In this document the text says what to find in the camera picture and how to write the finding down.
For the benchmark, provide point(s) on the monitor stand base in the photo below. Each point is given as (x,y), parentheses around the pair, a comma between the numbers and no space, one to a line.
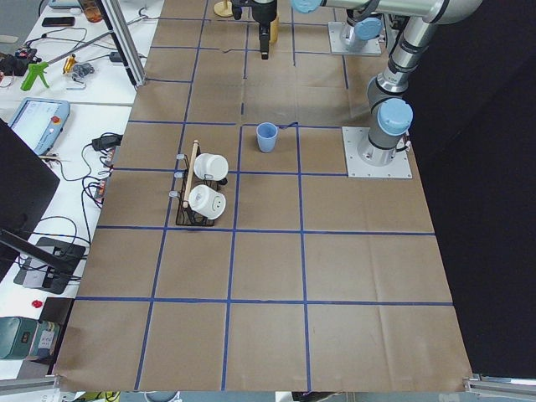
(50,264)

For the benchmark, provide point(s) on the grabber reach tool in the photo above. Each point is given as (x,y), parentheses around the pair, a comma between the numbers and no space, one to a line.
(88,42)

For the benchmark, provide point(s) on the white mug smiley face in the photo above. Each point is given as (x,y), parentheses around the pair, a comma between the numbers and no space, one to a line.
(206,201)

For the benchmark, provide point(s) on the light blue plastic cup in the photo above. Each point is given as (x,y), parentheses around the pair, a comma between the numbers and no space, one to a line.
(266,135)

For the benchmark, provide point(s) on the black power adapter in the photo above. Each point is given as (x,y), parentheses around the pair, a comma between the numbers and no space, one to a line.
(106,141)

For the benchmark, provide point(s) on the white mug far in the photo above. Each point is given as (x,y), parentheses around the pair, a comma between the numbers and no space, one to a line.
(211,167)

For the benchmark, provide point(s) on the black wire cup rack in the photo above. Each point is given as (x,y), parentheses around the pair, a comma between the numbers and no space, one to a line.
(200,179)

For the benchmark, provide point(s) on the black smartphone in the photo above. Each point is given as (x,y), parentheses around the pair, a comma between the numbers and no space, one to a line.
(61,22)

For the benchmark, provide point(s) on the bamboo chopstick holder cup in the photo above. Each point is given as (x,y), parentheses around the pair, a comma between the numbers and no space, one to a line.
(274,29)

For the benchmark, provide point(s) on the wooden mug tree stand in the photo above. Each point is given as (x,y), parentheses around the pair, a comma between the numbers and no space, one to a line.
(223,9)

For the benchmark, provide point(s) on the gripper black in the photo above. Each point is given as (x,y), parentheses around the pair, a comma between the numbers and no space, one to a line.
(264,12)

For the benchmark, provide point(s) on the green glue gun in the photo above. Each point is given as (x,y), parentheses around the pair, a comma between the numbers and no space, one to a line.
(35,71)

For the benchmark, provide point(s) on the aluminium frame post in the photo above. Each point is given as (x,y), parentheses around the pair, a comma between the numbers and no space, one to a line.
(120,33)

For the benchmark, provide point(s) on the black monitor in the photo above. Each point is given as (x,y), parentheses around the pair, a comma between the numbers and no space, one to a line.
(27,185)

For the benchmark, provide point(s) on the teach pendant blue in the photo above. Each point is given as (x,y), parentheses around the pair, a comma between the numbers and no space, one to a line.
(39,121)

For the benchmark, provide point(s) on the green metal box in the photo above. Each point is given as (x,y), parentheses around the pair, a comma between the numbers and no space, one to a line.
(17,334)

